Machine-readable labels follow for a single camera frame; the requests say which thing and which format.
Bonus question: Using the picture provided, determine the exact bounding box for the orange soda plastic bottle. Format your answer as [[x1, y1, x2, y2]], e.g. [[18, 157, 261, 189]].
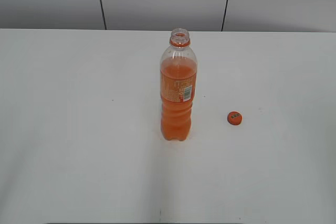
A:
[[160, 28, 197, 141]]

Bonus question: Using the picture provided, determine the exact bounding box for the orange bottle cap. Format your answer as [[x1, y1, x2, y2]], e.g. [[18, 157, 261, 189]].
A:
[[227, 111, 243, 125]]

